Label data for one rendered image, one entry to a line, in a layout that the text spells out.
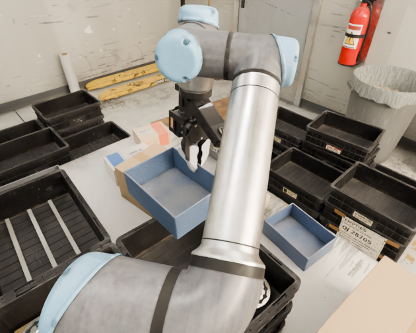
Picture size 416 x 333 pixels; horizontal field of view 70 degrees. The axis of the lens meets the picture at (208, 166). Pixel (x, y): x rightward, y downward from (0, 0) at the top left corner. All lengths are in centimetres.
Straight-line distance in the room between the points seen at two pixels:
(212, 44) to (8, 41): 345
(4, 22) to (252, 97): 351
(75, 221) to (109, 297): 73
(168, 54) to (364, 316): 69
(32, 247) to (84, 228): 15
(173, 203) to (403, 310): 59
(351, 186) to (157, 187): 125
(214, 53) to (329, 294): 82
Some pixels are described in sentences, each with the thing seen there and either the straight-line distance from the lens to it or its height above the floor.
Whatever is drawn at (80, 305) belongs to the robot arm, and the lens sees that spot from 38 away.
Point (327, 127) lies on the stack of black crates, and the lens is 224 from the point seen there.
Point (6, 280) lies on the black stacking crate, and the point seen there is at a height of 83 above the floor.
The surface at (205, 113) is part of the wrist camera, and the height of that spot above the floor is 128.
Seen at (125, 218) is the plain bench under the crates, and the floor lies 70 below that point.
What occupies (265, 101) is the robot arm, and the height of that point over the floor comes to 139.
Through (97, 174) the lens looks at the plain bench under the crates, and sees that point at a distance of 145.
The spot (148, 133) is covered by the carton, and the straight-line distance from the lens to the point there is 154.
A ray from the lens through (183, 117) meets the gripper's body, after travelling 66.
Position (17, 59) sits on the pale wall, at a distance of 390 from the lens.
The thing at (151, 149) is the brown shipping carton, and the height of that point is 86.
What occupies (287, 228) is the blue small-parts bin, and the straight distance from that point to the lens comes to 118.
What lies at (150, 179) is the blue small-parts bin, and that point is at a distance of 79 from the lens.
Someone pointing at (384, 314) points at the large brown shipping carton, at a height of 90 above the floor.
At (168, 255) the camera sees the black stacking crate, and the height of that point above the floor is 83.
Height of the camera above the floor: 158
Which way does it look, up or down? 39 degrees down
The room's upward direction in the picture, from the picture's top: straight up
